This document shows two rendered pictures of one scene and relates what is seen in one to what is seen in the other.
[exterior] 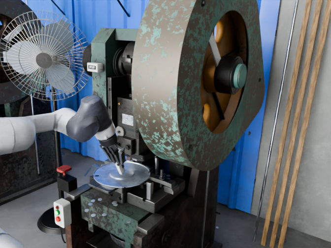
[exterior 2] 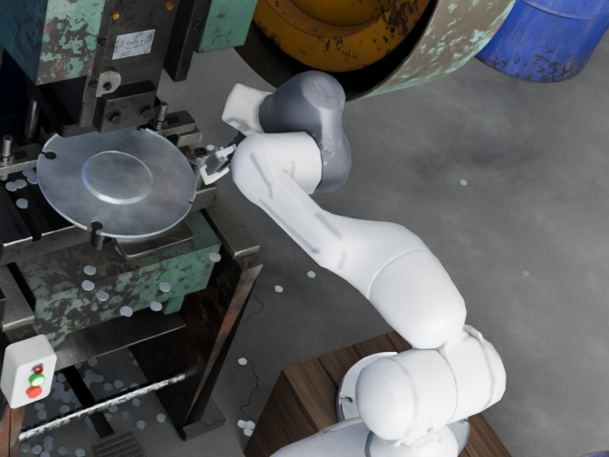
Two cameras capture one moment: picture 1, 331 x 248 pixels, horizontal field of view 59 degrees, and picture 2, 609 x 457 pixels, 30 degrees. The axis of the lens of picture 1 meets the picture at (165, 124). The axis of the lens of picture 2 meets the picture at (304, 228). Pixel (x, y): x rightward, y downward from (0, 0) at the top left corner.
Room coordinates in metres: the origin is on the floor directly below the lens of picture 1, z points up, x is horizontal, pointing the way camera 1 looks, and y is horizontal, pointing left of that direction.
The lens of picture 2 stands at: (0.86, 1.59, 2.29)
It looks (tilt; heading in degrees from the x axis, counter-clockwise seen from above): 45 degrees down; 277
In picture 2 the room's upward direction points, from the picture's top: 23 degrees clockwise
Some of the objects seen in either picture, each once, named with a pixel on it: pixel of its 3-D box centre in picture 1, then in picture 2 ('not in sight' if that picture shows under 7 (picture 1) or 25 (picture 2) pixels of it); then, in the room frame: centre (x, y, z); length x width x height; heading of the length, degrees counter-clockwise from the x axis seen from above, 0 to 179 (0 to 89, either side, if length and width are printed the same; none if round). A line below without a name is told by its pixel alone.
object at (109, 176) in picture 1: (122, 173); (117, 176); (1.38, 0.21, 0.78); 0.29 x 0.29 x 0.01
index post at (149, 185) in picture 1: (149, 189); (197, 167); (1.29, 0.06, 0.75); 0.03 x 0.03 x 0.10; 57
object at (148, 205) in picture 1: (137, 183); (79, 169); (1.49, 0.14, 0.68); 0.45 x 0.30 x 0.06; 57
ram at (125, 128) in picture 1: (133, 122); (119, 39); (1.45, 0.17, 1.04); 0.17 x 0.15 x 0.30; 147
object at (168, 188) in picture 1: (162, 178); (162, 121); (1.40, 0.00, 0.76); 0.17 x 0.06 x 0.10; 57
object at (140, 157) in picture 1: (138, 151); (91, 97); (1.49, 0.14, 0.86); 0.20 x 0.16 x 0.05; 57
